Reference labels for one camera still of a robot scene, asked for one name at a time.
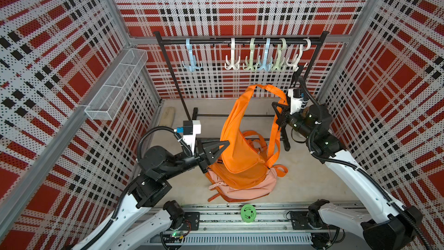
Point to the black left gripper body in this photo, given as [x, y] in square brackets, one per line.
[200, 154]

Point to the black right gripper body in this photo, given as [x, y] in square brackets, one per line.
[294, 121]

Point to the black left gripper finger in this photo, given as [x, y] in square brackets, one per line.
[211, 155]
[214, 145]

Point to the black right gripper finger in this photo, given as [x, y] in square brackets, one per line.
[281, 121]
[281, 110]

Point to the orange sling bag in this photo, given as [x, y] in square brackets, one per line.
[241, 165]

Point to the pink sling bag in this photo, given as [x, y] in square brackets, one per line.
[232, 195]

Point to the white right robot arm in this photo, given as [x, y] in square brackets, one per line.
[388, 224]

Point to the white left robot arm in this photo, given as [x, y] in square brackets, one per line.
[117, 230]

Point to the white hook far right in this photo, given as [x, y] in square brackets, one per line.
[293, 62]

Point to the white hook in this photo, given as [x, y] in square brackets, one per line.
[231, 63]
[293, 62]

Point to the light green hook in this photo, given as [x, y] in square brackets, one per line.
[249, 64]

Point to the pale green hook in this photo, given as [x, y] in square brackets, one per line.
[280, 60]

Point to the light blue hook far left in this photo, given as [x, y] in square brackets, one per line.
[192, 65]

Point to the beige glasses case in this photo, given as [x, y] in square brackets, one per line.
[167, 117]

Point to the green round disc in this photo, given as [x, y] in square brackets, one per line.
[248, 213]

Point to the black metal clothes rack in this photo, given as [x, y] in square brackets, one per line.
[303, 71]

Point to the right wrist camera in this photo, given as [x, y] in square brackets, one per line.
[298, 100]

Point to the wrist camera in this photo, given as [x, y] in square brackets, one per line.
[298, 100]
[189, 131]

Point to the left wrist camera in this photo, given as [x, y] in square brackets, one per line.
[189, 131]

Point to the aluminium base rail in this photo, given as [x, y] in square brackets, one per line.
[275, 224]

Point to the white wire basket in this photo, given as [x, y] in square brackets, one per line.
[107, 102]

